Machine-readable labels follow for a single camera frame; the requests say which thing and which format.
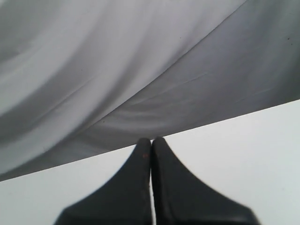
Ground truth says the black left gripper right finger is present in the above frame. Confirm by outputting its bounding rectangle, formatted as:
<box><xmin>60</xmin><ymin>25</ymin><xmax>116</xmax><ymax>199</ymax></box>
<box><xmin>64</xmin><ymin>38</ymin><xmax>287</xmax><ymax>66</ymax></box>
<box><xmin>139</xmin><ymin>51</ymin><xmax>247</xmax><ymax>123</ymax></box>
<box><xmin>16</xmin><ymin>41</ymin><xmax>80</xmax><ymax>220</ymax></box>
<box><xmin>151</xmin><ymin>137</ymin><xmax>259</xmax><ymax>225</ymax></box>

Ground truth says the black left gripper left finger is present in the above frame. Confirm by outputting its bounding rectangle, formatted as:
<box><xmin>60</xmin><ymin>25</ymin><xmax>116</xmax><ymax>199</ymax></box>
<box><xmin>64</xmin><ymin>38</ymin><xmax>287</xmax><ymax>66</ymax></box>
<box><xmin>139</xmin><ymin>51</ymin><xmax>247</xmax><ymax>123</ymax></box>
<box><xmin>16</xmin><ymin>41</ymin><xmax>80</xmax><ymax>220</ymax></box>
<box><xmin>55</xmin><ymin>138</ymin><xmax>152</xmax><ymax>225</ymax></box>

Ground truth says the grey backdrop cloth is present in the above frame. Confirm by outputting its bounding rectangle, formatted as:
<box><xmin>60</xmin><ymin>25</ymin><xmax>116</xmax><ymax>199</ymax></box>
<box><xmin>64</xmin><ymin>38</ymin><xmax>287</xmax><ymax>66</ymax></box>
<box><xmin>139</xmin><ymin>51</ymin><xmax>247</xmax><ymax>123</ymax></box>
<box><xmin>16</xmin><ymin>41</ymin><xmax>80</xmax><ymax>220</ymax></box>
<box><xmin>0</xmin><ymin>0</ymin><xmax>300</xmax><ymax>181</ymax></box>

